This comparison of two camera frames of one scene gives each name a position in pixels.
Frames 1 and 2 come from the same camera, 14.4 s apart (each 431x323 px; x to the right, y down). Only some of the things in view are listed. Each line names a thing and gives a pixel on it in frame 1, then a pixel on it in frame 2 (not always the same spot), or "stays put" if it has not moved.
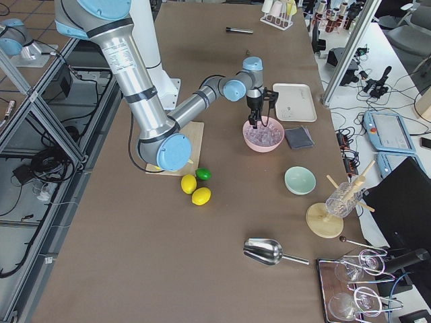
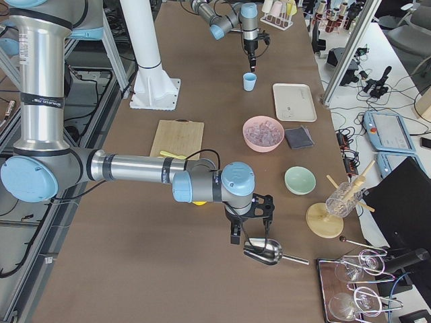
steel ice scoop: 267,251 stays put
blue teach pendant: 388,132 stays put
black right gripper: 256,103 to 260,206
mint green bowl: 300,180 stays put
